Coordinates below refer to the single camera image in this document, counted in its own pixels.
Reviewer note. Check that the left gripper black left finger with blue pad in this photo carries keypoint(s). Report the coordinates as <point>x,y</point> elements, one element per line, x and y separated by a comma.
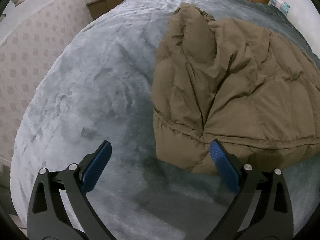
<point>47,217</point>

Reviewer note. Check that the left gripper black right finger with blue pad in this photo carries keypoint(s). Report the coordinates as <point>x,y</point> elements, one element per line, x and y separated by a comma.
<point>261,208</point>

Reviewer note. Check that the brown wooden nightstand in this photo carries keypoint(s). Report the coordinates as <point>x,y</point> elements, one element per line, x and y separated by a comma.
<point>99,7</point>

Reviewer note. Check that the grey plush bed blanket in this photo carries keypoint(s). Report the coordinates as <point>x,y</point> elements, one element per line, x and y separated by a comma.
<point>99,89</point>

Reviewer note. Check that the brown puffer jacket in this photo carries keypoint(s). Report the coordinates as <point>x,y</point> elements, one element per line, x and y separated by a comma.
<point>233,81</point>

